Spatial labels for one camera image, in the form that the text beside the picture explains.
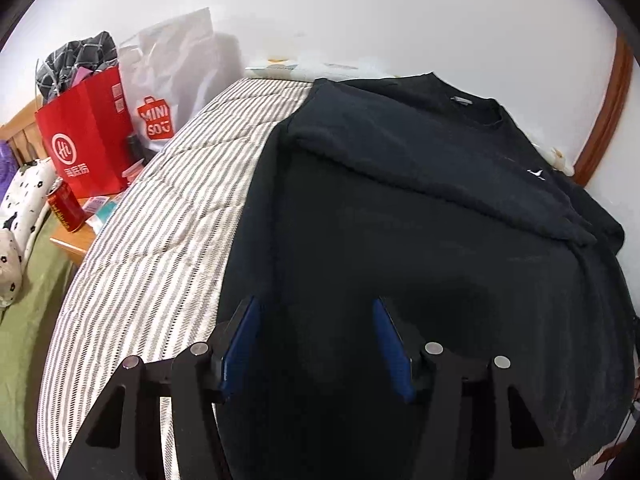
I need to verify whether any striped quilted mattress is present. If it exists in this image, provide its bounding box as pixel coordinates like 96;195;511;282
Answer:
37;77;608;480

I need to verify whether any wooden headboard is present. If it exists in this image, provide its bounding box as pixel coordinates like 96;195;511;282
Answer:
0;97;48;166

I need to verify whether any black sweatshirt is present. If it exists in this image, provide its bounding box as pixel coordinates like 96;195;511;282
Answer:
212;72;638;480

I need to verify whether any red paper bag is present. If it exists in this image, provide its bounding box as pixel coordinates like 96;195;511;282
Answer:
34;66;136;200

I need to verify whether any white patterned pillow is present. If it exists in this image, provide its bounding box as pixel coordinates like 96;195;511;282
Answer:
245;55;576;176

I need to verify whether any dark plaid cloth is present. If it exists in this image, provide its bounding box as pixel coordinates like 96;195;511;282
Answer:
36;31;118;106

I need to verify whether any red drink can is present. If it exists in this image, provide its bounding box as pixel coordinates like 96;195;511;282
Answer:
46;180;87;233

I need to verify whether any white spotted pillow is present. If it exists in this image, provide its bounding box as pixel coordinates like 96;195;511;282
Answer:
0;157;58;308

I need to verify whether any green bed sheet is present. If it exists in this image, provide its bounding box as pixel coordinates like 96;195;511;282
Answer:
0;205;81;461

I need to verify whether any wooden door frame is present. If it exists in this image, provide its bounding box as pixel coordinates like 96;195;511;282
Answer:
572;35;636;188

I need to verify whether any wooden nightstand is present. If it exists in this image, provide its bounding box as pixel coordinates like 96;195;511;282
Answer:
50;180;126;267

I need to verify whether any purple cloth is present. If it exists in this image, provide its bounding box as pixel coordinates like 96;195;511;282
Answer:
0;140;21;201

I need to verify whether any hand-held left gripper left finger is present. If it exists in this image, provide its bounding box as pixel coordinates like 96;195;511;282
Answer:
57;295;263;480

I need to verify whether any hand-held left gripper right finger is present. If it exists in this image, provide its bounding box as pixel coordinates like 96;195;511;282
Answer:
371;296;576;480

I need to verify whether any white plastic shopping bag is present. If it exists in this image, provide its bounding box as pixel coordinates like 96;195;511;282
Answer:
117;7;246;153

